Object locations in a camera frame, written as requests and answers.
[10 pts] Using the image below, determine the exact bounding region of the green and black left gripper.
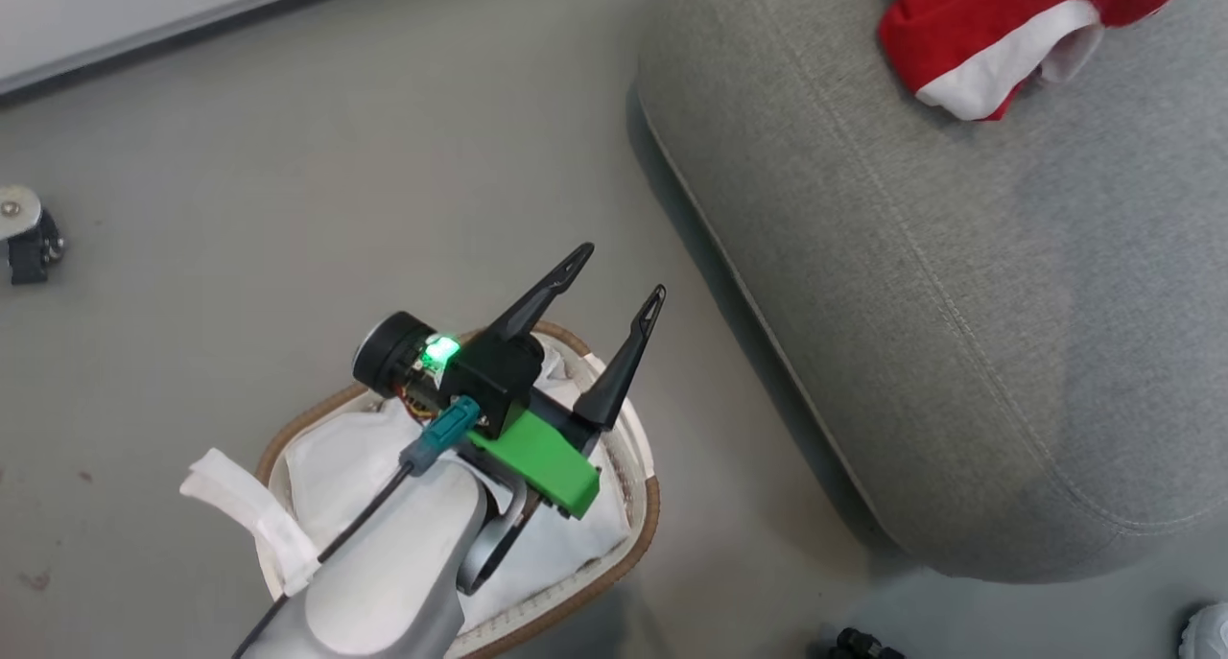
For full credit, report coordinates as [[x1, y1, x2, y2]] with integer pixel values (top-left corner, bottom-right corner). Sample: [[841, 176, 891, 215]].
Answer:
[[436, 243, 668, 522]]

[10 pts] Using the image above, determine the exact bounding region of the red and white garment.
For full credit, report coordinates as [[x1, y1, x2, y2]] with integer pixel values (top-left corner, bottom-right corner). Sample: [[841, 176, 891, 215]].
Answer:
[[878, 0, 1204, 123]]

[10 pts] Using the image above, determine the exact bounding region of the grey fabric sofa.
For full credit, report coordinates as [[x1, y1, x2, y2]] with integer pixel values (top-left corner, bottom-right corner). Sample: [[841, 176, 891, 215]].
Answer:
[[636, 0, 1228, 585]]

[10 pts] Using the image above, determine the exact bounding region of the white basket with brown rim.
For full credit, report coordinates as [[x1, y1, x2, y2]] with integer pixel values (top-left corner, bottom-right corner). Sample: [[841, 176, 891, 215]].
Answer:
[[253, 320, 662, 659]]

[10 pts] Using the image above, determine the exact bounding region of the white lined laundry basket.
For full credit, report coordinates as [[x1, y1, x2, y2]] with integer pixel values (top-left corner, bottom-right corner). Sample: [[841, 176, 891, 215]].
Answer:
[[178, 338, 655, 656]]

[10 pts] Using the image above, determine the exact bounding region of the small black object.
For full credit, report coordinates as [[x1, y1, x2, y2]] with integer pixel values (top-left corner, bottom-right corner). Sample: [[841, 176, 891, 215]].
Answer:
[[829, 626, 906, 659]]

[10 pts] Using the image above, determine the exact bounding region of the black caster wheel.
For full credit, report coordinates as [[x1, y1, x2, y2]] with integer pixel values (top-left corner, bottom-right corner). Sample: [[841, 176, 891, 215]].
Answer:
[[7, 212, 67, 287]]

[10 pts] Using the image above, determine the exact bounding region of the white rounded object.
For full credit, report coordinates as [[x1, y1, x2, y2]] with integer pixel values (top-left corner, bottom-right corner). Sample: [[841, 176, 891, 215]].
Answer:
[[1178, 600, 1228, 659]]

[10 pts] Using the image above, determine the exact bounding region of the black cable with teal connector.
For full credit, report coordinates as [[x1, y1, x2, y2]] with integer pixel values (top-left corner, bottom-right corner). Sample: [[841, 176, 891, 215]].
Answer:
[[230, 396, 482, 659]]

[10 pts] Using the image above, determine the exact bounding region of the grey partition bottom rail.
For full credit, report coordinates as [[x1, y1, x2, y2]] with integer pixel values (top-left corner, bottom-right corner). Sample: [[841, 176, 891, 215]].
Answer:
[[0, 0, 380, 100]]

